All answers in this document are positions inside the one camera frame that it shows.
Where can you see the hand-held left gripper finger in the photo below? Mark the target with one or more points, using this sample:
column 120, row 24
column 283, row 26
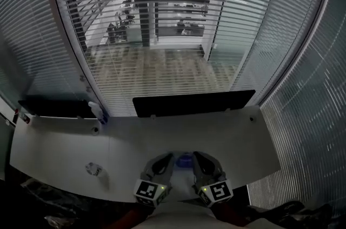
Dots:
column 154, row 158
column 169, row 164

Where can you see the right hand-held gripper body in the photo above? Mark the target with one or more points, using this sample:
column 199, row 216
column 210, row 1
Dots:
column 217, row 191

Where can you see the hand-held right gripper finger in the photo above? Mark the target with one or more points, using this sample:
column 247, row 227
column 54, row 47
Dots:
column 210, row 160
column 196, row 164

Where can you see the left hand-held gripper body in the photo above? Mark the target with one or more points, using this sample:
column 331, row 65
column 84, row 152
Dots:
column 147, row 190

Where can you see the blue wet wipes pack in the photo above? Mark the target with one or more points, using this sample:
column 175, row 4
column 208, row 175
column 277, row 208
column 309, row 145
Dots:
column 184, row 161

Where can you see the person's left forearm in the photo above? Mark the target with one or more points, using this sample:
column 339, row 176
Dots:
column 135, row 215

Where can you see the person's right forearm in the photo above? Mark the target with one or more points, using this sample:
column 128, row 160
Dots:
column 229, row 214

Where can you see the crumpled clear plastic wrapper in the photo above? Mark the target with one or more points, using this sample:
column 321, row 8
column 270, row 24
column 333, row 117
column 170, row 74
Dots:
column 94, row 169

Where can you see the long black desk divider panel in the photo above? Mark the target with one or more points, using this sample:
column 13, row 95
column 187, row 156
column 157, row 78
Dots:
column 193, row 102

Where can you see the clear spray bottle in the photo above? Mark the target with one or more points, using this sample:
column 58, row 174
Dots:
column 98, row 113

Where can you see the black crumpled plastic bag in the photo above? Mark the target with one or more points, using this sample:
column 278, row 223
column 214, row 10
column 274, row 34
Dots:
column 294, row 213
column 54, row 206

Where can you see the white venetian blind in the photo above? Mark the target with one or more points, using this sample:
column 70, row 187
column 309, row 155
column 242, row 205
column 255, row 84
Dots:
column 29, row 33
column 311, row 128
column 162, row 33

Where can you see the short black desk divider panel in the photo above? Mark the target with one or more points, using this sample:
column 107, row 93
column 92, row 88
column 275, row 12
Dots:
column 56, row 107

